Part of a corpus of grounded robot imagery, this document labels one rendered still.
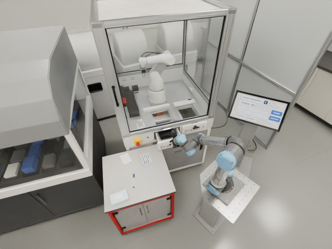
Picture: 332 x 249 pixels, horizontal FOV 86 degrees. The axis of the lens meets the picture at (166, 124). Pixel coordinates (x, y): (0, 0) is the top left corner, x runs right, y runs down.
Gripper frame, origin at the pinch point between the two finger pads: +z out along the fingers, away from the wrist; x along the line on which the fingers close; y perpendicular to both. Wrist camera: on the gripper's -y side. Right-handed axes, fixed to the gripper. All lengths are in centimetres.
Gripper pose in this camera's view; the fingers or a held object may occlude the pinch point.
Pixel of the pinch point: (173, 141)
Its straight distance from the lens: 174.8
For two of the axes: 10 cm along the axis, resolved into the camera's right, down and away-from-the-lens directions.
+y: 2.5, 9.5, -1.8
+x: 9.6, -2.1, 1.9
